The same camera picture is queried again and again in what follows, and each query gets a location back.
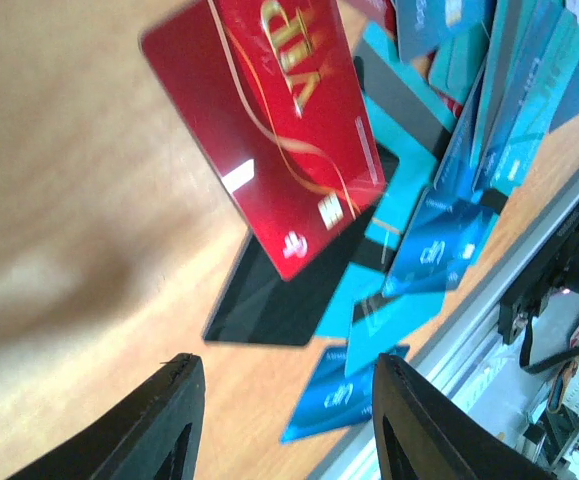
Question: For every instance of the red VIP card left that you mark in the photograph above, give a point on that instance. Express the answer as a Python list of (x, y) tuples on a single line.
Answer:
[(269, 92)]

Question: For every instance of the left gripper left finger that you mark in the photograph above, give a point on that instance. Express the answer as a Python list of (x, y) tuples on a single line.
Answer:
[(153, 433)]

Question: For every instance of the teal card with stripe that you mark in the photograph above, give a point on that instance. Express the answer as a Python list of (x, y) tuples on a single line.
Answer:
[(412, 128)]

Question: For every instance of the black card under red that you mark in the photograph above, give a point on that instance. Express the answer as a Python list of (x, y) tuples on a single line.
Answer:
[(257, 306)]

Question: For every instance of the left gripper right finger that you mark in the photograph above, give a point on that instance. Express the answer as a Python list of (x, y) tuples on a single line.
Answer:
[(421, 434)]

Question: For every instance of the blue card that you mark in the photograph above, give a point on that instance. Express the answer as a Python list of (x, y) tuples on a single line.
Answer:
[(330, 400)]

